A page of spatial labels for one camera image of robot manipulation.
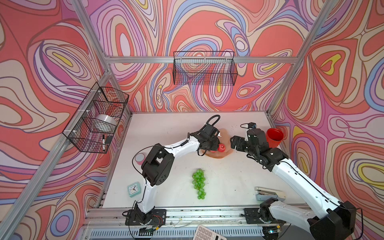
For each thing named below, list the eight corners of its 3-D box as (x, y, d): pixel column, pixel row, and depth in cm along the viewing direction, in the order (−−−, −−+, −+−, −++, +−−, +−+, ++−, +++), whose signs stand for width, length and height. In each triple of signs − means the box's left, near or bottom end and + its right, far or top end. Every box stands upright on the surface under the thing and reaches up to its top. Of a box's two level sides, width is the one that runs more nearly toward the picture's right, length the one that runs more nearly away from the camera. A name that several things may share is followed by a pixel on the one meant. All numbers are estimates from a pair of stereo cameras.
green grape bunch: (192, 199, 80) (192, 196, 76) (192, 172, 90) (192, 168, 86) (205, 199, 80) (206, 196, 76) (204, 172, 90) (204, 168, 86)
